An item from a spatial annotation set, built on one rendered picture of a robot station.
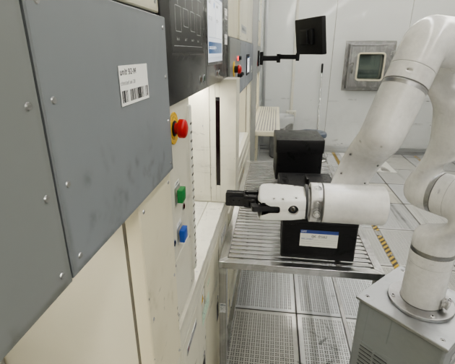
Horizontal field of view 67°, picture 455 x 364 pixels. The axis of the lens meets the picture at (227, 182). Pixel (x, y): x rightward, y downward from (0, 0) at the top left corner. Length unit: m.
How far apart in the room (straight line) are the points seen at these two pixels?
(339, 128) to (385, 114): 4.95
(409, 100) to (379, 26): 4.92
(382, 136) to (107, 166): 0.53
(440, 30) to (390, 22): 4.90
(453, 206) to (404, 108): 0.39
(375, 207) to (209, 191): 0.93
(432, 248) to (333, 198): 0.48
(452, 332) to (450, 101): 0.64
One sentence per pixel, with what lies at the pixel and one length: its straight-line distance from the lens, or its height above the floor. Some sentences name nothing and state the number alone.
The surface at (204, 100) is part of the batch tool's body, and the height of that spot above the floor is 1.32.
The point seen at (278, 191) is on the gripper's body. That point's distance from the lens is 0.74.
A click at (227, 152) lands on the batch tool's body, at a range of 1.46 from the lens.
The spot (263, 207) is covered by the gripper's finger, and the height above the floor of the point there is 1.20.
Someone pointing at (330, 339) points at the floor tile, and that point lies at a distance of 2.19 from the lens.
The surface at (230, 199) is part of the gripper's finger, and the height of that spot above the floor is 1.20.
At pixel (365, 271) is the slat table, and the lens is 1.37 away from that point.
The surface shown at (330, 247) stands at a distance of 1.36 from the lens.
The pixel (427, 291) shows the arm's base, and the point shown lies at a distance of 1.22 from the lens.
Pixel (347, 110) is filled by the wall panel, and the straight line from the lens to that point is 5.66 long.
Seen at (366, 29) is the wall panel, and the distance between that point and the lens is 5.64.
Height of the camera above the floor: 1.50
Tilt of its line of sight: 21 degrees down
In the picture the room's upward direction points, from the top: straight up
